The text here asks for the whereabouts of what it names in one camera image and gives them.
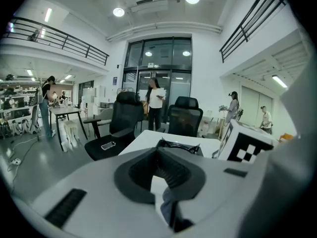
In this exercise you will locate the white marble table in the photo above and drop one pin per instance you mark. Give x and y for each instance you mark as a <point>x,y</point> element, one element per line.
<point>143,140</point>

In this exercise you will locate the white power strip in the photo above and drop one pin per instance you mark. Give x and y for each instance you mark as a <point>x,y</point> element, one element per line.
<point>16,161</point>

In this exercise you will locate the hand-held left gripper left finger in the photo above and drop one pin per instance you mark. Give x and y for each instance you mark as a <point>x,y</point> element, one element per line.
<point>99,195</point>

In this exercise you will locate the beige armchair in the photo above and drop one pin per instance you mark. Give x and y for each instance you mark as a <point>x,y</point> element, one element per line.
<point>105,114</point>

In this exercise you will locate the ceiling air conditioner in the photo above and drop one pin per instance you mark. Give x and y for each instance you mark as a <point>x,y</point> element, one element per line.
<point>148,2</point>

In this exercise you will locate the white tall cabinet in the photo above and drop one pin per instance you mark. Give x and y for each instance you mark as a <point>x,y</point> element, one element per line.
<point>91,97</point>

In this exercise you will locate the glass entrance doors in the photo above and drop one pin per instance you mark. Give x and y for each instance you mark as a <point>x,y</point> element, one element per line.
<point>180,88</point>

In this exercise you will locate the black office chair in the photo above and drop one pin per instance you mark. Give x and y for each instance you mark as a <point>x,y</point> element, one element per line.
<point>185,120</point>
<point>123,113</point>

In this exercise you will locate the black balcony railing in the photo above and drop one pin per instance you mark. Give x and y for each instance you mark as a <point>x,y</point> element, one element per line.
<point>244,33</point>
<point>87,52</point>

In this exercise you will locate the dark grey table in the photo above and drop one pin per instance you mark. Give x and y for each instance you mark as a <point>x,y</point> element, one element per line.
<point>65,110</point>

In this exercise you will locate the white stool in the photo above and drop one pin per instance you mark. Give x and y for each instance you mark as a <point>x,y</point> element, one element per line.
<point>69,124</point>

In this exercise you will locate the row of black white backpacks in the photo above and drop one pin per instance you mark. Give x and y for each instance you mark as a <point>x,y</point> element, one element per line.
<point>24,128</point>

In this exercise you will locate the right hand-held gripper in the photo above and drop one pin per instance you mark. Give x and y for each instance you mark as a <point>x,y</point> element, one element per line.
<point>247,142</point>

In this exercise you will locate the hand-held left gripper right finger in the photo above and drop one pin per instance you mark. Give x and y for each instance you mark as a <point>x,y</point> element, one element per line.
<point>210,190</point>

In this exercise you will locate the blue wall poster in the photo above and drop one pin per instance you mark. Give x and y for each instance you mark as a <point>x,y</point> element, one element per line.
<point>115,80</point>

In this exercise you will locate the white shelving unit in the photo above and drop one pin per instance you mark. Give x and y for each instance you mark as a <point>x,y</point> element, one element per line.
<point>19,100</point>

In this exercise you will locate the smartphone with white case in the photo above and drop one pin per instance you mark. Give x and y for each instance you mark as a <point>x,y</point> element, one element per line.
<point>108,145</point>

